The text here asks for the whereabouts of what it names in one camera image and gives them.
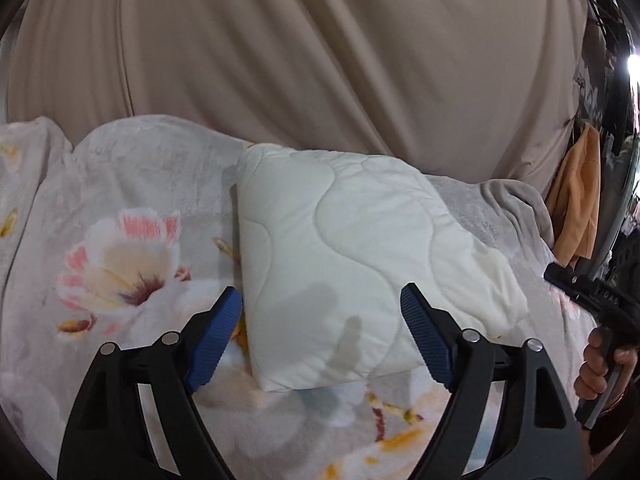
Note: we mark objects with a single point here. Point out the beige curtain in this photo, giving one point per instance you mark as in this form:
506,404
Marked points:
300,50

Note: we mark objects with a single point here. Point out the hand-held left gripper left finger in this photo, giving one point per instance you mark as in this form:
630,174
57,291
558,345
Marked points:
217,335

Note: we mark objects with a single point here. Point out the floral printed blanket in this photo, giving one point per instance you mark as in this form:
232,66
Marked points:
125,210

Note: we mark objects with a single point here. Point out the person's right hand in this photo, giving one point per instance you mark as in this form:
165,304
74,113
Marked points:
592,365

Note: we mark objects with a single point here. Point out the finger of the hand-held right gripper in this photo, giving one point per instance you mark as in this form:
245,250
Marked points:
562,276

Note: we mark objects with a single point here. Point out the bright lamp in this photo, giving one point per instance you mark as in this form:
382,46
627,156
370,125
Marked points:
635,70

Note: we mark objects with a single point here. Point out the orange cloth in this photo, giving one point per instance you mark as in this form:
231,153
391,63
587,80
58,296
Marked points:
577,210

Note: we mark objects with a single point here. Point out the dark patterned cloth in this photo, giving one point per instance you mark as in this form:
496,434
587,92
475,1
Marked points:
595,60

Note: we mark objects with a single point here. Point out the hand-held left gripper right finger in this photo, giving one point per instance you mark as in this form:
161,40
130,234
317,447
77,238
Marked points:
425,335

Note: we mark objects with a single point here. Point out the white quilted blanket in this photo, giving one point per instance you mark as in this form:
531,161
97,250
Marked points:
350,240

